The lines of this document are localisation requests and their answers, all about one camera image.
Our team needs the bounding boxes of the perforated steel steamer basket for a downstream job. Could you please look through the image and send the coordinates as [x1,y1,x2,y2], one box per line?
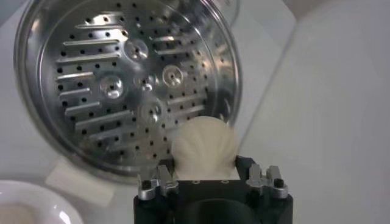
[13,0,243,185]

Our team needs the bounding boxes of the white round plate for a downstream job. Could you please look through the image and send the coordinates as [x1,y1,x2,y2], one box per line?
[0,179,85,224]

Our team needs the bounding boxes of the glass lid with cream handle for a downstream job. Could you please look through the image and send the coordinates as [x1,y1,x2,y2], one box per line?
[210,0,242,30]

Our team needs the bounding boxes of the white steamed baozi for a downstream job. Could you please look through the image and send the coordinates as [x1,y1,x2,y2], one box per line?
[170,115,240,180]

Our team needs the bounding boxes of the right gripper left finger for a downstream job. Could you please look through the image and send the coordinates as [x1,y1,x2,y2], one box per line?
[137,164,179,201]

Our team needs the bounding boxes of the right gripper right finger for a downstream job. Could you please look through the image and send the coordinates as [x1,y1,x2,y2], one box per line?
[236,156,289,199]

